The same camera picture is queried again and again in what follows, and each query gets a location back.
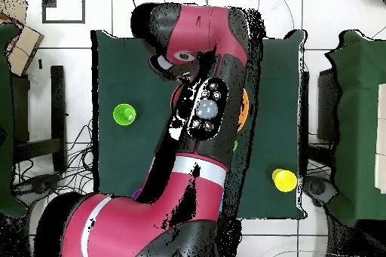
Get black square floor frame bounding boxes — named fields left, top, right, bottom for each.
left=41, top=0, right=86, bottom=25

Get tangle of floor cables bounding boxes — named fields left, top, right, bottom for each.
left=11, top=118, right=99, bottom=210

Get green cloth side table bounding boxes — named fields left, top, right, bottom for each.
left=0, top=23, right=28, bottom=219
left=324, top=29, right=386, bottom=228

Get yellow cup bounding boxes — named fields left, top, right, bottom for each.
left=271, top=168, right=299, bottom=193

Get large yellow-orange bowl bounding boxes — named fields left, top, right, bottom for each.
left=237, top=87, right=250, bottom=133

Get grey black stand base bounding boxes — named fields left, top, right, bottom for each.
left=302, top=175, right=340, bottom=208
left=13, top=172, right=63, bottom=207

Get white boxes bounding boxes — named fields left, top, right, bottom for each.
left=374, top=83, right=386, bottom=194

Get ridged green cup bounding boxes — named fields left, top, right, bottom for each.
left=112, top=103, right=137, bottom=127

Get cardboard box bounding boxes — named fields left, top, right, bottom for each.
left=0, top=0, right=44, bottom=77

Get black stand frame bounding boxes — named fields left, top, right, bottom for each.
left=299, top=70, right=311, bottom=176
left=11, top=64, right=68, bottom=173

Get dark green tablecloth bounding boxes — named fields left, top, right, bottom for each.
left=90, top=29, right=308, bottom=221

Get black equipment cabinet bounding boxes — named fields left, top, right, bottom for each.
left=316, top=68, right=342, bottom=143

